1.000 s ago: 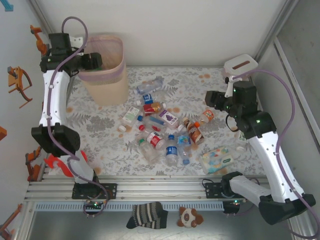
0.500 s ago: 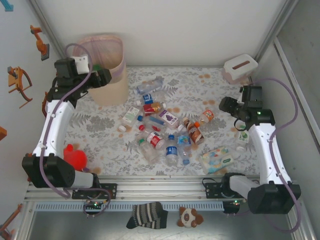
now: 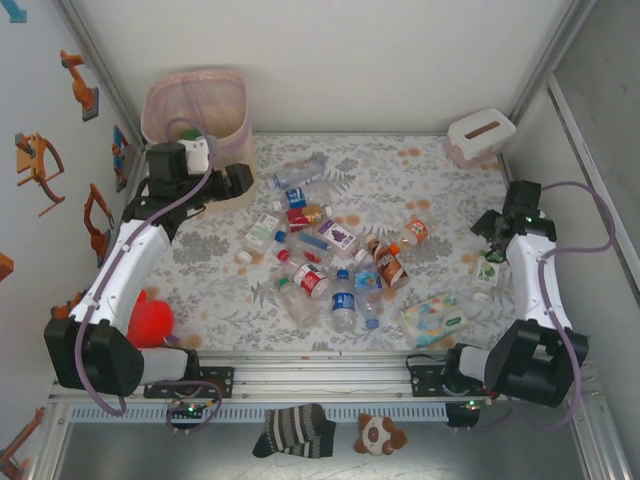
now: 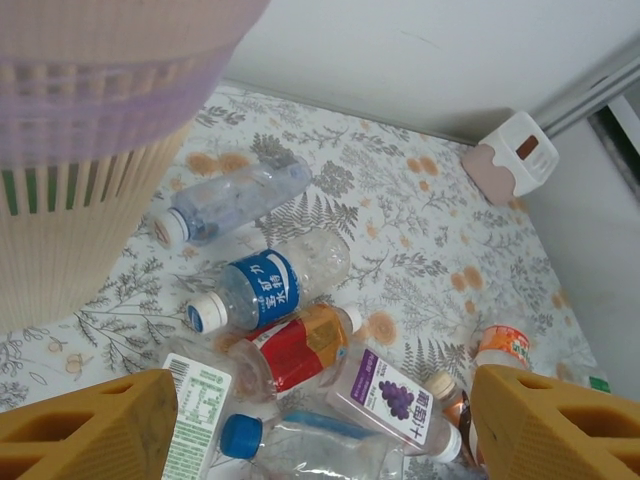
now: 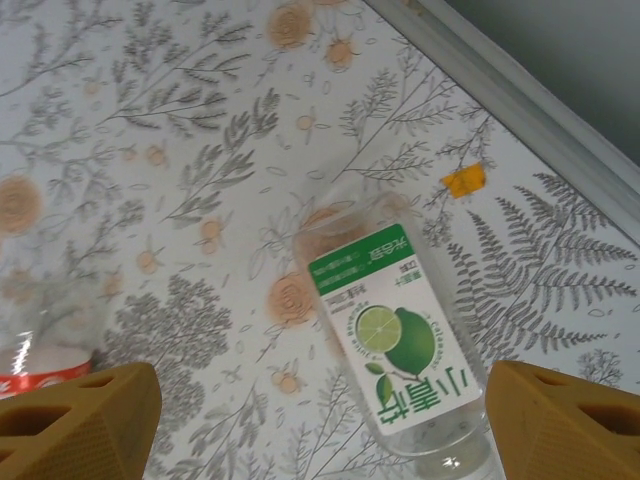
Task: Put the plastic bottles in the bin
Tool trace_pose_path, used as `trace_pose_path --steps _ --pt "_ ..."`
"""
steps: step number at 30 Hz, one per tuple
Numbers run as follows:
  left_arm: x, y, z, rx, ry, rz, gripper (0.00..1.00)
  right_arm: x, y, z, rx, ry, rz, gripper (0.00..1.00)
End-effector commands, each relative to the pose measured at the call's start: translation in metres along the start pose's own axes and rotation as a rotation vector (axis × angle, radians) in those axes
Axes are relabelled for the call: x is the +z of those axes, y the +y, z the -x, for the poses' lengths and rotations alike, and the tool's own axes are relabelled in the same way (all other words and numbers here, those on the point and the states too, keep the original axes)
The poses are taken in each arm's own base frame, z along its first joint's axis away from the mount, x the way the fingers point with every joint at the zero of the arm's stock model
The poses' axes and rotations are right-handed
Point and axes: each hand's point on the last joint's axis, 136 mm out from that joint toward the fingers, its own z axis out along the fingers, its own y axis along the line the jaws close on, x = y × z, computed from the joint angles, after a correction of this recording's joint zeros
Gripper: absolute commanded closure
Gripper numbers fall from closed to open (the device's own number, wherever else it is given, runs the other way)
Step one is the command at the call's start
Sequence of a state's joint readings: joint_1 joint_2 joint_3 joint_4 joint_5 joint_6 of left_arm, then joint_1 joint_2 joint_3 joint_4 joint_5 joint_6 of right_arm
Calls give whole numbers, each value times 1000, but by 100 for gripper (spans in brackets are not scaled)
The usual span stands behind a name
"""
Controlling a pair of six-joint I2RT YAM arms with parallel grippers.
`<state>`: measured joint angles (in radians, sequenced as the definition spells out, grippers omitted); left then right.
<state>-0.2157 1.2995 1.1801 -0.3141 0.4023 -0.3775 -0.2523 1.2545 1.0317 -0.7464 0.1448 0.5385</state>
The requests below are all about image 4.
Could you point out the bottle purple grape label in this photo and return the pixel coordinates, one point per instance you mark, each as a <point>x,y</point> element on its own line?
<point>395,400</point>

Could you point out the beige bin with pink liner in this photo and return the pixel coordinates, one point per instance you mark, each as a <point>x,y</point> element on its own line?
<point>75,225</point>

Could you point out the crushed clear bottle blue cap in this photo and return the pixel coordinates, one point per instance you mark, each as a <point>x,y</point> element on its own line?
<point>242,435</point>

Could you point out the bottle white green label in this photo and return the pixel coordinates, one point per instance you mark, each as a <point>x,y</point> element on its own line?
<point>200,400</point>

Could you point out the clear bottle white cap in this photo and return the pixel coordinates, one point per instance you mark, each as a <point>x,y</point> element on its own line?
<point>235,200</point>

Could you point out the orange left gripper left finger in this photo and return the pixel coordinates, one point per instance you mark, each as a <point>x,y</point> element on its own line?
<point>75,440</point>

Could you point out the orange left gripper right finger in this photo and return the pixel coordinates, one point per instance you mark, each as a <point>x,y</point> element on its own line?
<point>560,435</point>

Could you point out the floral table cloth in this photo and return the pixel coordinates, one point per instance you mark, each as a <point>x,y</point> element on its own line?
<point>425,225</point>

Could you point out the brown coffee drink bottle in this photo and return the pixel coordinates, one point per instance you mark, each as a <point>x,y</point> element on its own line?
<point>452,415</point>

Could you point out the bottle orange label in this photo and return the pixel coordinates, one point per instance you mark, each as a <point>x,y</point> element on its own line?
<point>502,345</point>

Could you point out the bottle red yellow label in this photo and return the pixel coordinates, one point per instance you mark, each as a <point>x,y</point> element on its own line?
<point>295,350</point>

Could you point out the aluminium corner post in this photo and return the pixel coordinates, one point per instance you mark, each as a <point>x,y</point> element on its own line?
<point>590,95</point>

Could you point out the white pink tissue box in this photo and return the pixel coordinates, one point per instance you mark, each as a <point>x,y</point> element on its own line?
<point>515,160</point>

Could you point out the clear bottle blue white label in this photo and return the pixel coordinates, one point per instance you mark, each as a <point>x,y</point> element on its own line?
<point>265,290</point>

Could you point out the white window frame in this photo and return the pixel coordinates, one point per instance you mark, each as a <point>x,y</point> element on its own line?
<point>627,112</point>

